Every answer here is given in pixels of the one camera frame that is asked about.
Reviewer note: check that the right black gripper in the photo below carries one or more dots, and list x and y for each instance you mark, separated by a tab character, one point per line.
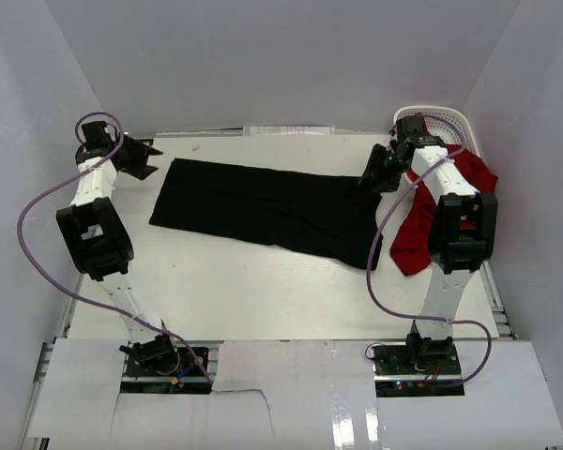
373	170

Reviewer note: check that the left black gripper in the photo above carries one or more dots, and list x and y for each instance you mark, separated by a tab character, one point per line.
142	151

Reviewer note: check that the black t shirt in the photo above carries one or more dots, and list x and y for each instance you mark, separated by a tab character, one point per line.
321	215

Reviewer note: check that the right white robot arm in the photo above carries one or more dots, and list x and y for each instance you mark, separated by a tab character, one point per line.
432	329

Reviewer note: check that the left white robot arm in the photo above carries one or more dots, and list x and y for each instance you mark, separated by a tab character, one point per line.
100	246

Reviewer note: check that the white plastic basket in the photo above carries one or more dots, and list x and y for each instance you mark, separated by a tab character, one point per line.
447	123

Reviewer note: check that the red t shirt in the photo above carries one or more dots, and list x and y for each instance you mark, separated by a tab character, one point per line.
422	220

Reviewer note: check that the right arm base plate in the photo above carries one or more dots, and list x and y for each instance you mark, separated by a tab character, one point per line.
396	376

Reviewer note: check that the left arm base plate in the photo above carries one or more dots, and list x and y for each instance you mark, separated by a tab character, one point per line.
178	376

